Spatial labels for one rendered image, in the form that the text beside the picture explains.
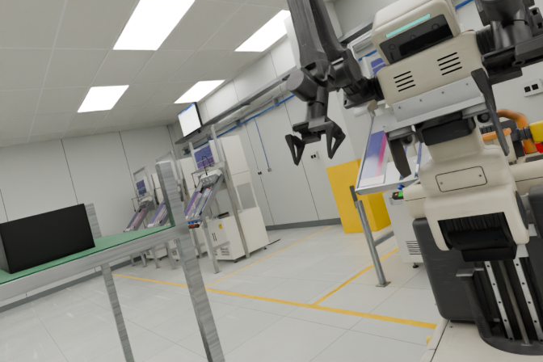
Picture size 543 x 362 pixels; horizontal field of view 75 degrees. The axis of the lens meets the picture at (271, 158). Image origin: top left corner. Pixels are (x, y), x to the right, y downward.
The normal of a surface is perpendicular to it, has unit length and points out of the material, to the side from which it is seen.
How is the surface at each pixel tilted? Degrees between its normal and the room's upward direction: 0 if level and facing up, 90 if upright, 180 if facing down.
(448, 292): 90
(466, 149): 98
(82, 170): 90
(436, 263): 90
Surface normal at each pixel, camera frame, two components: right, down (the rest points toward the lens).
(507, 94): -0.75, 0.18
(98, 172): 0.60, -0.22
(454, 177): -0.56, 0.27
